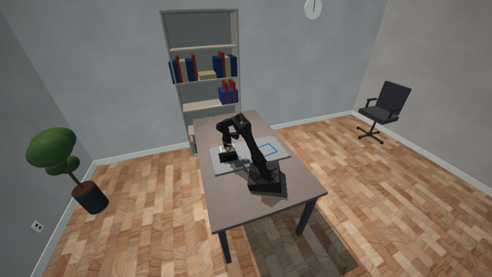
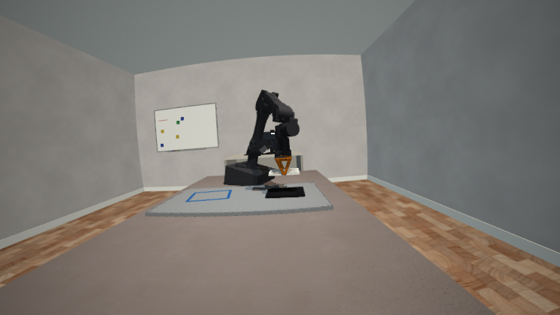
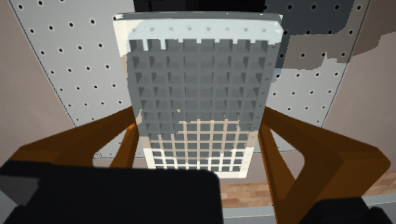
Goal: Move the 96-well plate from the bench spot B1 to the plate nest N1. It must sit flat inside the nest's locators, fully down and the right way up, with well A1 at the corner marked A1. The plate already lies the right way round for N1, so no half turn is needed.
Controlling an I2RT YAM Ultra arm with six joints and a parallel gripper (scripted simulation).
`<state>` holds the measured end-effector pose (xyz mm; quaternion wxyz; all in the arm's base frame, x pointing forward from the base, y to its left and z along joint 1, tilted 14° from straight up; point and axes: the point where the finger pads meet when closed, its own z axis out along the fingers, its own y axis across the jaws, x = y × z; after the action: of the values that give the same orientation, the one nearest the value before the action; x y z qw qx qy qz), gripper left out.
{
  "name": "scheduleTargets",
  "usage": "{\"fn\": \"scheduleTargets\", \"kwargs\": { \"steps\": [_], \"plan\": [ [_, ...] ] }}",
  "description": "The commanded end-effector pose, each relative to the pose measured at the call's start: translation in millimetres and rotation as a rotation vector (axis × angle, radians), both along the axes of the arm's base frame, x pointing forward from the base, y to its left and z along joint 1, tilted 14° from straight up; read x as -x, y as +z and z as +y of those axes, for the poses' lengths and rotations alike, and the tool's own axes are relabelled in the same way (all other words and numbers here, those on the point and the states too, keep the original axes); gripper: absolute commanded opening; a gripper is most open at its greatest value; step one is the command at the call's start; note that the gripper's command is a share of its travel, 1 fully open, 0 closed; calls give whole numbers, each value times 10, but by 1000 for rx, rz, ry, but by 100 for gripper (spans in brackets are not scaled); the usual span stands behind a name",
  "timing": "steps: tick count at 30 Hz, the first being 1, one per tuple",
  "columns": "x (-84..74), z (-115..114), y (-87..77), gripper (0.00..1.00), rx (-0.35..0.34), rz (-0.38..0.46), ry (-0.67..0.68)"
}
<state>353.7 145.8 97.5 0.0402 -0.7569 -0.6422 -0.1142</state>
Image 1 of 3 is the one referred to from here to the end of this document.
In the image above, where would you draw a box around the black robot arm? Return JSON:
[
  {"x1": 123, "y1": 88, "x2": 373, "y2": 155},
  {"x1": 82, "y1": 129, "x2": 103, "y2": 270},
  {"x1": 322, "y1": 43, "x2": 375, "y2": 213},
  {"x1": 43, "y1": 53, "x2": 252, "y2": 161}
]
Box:
[{"x1": 216, "y1": 113, "x2": 276, "y2": 181}]

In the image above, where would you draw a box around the white well plate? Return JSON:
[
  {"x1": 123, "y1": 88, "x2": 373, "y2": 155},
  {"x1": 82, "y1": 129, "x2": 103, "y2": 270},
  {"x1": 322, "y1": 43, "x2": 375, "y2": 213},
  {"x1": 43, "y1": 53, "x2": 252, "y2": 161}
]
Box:
[{"x1": 220, "y1": 144, "x2": 235, "y2": 153}]

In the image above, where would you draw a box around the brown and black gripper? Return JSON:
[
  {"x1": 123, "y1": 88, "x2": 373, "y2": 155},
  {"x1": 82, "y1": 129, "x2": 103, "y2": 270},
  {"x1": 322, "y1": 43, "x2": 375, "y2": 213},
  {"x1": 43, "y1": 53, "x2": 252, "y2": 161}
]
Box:
[{"x1": 222, "y1": 135, "x2": 232, "y2": 152}]

